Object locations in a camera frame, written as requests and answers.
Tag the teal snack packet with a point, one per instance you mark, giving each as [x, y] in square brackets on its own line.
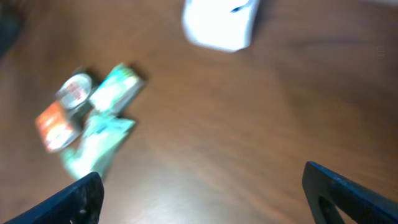
[102, 137]

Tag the orange juice carton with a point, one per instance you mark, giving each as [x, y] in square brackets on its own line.
[56, 129]

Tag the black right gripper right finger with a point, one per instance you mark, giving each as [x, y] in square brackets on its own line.
[328, 192]

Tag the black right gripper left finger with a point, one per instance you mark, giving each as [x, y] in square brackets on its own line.
[79, 203]

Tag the dark green round-label packet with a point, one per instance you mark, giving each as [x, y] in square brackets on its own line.
[74, 94]

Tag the teal white drink carton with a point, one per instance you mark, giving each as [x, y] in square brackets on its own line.
[117, 90]

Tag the white barcode scanner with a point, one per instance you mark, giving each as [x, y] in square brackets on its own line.
[224, 25]

